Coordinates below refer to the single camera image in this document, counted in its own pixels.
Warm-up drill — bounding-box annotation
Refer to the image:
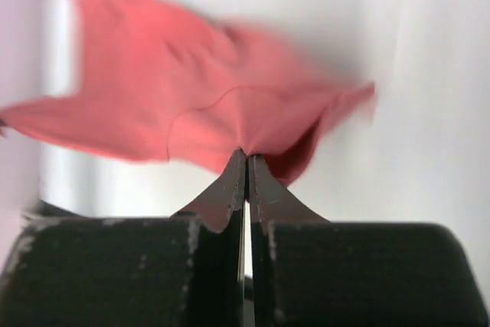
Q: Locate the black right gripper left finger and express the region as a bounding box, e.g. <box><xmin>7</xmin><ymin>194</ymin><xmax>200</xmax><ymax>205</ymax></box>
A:
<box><xmin>1</xmin><ymin>150</ymin><xmax>247</xmax><ymax>326</ymax></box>

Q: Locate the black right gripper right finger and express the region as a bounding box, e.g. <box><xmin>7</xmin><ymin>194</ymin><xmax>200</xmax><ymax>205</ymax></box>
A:
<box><xmin>248</xmin><ymin>155</ymin><xmax>489</xmax><ymax>326</ymax></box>

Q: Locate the pink polo shirt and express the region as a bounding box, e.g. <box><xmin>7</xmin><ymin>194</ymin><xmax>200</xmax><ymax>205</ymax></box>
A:
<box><xmin>1</xmin><ymin>0</ymin><xmax>375</xmax><ymax>185</ymax></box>

